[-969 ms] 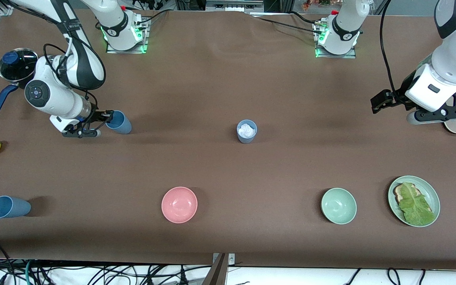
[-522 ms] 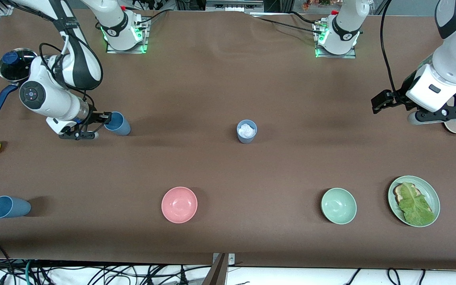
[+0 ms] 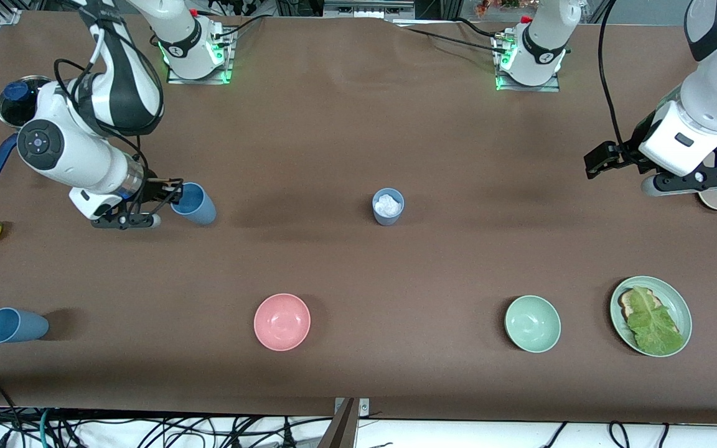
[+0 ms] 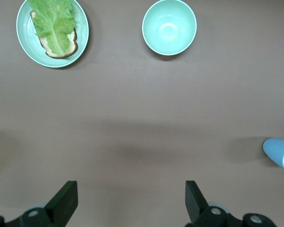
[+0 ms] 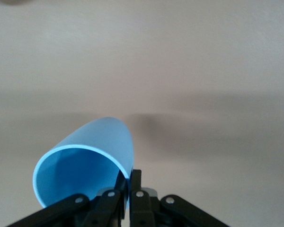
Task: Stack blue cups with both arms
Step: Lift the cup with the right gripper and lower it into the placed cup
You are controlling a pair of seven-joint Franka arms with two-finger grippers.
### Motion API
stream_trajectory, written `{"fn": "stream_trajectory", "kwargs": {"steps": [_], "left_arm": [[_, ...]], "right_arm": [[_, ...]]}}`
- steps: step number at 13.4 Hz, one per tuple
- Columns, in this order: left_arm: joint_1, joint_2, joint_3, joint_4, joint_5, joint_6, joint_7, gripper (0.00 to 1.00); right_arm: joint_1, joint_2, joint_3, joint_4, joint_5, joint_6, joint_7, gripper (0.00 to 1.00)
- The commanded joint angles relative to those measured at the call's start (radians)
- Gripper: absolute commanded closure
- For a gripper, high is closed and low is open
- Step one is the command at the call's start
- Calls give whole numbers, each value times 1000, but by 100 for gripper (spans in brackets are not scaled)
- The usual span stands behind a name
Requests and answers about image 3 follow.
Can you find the pink bowl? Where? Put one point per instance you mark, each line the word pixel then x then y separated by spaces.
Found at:
pixel 282 322

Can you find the blue plastic cup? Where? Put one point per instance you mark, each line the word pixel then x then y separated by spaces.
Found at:
pixel 15 325
pixel 200 211

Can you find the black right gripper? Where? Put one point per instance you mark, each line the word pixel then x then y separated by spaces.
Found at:
pixel 150 187

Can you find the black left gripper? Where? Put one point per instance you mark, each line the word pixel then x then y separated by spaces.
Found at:
pixel 628 152

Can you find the blue cup holding tissue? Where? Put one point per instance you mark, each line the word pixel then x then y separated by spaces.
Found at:
pixel 388 219

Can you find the green lettuce leaf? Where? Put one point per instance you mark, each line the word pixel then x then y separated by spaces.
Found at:
pixel 654 326

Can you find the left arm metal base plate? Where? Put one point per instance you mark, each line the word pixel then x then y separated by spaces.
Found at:
pixel 529 88

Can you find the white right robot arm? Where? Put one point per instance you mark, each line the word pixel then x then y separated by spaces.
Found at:
pixel 116 81

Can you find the pale green plate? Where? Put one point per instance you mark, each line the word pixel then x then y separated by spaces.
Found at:
pixel 676 298

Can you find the silver metal box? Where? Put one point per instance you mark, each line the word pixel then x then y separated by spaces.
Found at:
pixel 365 9

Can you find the metal table bracket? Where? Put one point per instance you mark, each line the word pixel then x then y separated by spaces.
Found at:
pixel 346 429

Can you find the toast bread slice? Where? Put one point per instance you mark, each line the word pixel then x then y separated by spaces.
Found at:
pixel 627 305

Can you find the white tissue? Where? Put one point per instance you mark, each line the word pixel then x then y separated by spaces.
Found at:
pixel 388 204

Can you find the glass lid with blue knob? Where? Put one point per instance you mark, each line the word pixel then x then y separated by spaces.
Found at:
pixel 13 112

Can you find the pale green bowl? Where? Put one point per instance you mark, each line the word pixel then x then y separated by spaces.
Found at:
pixel 533 323

